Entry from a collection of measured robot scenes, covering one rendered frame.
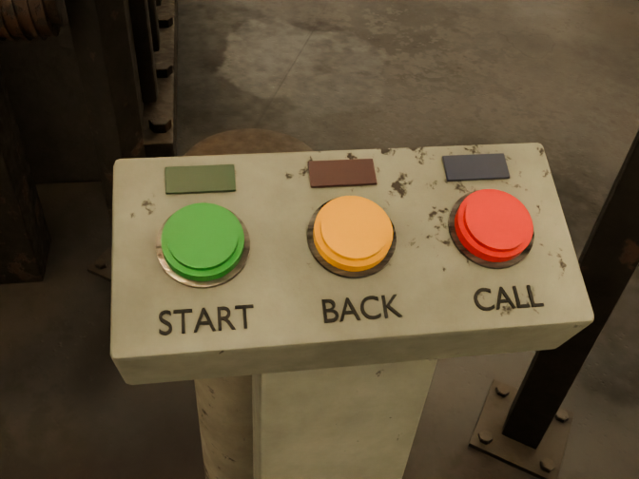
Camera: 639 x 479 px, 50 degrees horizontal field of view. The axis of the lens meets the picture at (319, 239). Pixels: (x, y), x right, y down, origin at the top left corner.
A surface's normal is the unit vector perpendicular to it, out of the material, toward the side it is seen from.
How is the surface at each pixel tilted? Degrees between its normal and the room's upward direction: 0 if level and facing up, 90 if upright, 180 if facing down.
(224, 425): 90
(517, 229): 20
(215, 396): 90
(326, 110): 0
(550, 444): 0
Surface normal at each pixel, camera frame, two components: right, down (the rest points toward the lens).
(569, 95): 0.06, -0.73
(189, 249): 0.11, -0.44
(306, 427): 0.14, 0.69
